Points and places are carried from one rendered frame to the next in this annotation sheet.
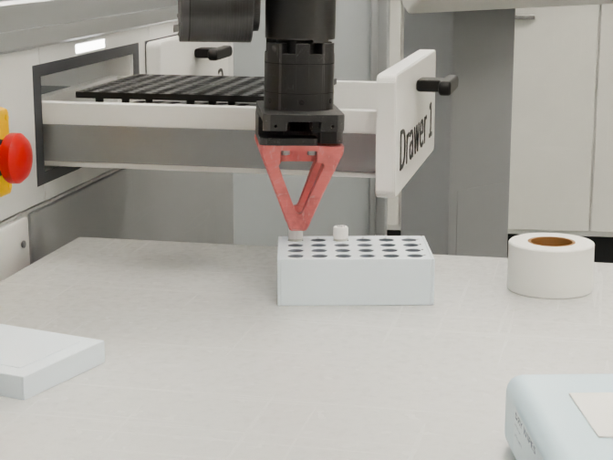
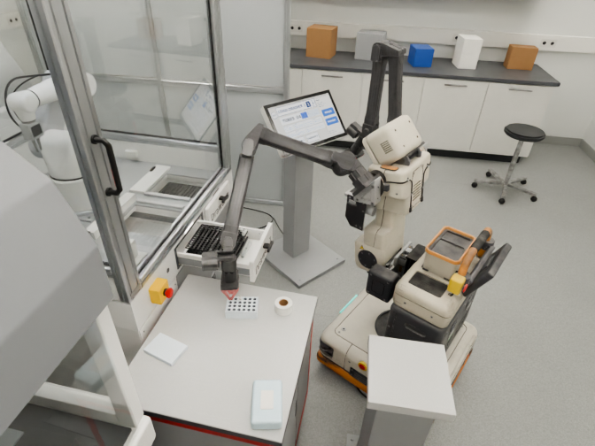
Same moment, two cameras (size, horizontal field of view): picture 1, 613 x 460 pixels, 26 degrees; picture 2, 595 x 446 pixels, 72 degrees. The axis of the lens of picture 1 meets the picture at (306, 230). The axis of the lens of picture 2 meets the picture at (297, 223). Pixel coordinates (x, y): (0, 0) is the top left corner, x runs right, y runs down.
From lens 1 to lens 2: 0.99 m
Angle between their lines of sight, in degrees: 23
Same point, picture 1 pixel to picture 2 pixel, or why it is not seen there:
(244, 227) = not seen: hidden behind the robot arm
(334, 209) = (273, 161)
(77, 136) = (185, 260)
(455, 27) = not seen: hidden behind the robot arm
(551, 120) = (345, 108)
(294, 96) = (227, 280)
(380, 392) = (237, 364)
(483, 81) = (305, 162)
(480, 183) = (304, 186)
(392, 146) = (252, 274)
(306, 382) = (224, 358)
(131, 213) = not seen: hidden behind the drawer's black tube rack
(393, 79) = (252, 263)
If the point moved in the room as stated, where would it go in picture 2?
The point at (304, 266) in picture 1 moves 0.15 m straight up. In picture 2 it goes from (230, 312) to (227, 284)
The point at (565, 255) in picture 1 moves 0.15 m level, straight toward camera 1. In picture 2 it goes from (284, 310) to (274, 340)
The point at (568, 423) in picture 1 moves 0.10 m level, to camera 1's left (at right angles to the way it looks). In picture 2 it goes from (257, 403) to (225, 402)
